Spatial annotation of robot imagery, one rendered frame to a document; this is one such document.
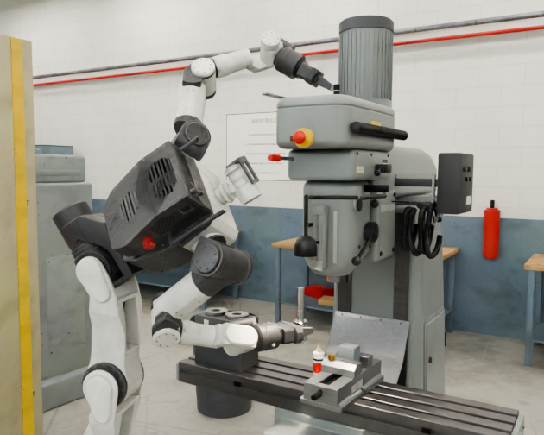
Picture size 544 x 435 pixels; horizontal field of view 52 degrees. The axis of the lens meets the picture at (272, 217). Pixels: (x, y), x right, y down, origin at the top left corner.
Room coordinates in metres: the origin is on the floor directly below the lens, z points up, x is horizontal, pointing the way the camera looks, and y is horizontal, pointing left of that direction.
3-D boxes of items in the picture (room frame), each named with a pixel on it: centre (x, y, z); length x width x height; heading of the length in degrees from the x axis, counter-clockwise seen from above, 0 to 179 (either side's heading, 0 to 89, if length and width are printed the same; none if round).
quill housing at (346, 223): (1.91, -0.22, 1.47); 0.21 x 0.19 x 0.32; 59
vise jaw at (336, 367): (1.83, -0.24, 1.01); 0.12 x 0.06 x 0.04; 56
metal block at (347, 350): (1.88, -0.27, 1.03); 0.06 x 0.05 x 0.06; 56
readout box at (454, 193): (1.99, -0.66, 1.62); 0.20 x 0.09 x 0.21; 149
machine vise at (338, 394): (1.85, -0.25, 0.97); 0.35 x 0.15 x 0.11; 146
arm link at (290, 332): (1.78, -0.02, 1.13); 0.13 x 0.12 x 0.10; 34
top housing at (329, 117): (1.92, -0.22, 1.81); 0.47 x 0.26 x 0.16; 149
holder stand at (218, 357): (2.11, 0.17, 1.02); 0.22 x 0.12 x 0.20; 57
